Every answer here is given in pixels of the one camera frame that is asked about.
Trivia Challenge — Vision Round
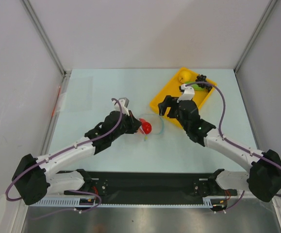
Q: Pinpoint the clear zip top bag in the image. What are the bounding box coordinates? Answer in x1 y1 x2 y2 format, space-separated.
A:
137 113 165 141

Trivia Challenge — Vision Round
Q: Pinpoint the red pear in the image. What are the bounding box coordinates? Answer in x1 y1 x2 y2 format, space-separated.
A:
142 121 152 134

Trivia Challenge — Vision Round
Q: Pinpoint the dark grape bunch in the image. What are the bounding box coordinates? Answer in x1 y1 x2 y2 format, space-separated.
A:
196 74 207 82

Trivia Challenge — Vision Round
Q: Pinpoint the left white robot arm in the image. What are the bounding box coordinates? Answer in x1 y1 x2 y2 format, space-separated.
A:
10 111 142 205

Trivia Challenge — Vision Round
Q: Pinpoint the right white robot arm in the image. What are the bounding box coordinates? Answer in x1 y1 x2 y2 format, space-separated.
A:
158 95 281 202

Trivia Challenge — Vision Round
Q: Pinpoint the yellow plastic tray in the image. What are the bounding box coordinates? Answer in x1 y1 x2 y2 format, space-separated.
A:
149 67 218 129

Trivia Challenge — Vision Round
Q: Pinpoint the yellow apple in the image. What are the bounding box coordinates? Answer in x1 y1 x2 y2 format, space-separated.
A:
178 70 192 83

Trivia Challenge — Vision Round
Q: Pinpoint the green leaf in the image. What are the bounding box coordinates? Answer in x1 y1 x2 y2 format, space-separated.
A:
191 83 205 91

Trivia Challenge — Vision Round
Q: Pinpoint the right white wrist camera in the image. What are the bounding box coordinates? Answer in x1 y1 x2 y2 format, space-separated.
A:
177 84 195 102

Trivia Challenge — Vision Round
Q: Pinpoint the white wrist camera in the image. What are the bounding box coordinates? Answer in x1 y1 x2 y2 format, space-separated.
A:
112 97 130 116
177 84 195 102

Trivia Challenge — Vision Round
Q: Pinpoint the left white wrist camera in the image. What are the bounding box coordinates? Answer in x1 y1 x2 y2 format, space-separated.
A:
112 97 130 116

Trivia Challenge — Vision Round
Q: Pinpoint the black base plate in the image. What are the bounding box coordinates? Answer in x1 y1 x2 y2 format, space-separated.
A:
64 169 238 204

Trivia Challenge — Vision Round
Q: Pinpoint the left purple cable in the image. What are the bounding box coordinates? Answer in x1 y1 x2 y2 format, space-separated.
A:
5 97 124 220

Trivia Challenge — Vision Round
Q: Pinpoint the white cable duct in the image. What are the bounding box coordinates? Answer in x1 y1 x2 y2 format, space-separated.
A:
31 197 225 208

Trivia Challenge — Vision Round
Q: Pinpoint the right aluminium corner post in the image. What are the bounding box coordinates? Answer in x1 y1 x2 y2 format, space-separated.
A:
233 0 280 75

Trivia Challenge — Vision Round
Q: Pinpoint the aluminium corner post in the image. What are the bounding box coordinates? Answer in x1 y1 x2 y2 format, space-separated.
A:
20 0 66 77
233 0 280 75

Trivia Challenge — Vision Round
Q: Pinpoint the left aluminium corner post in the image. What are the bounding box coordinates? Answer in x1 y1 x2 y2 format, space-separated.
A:
20 0 66 77

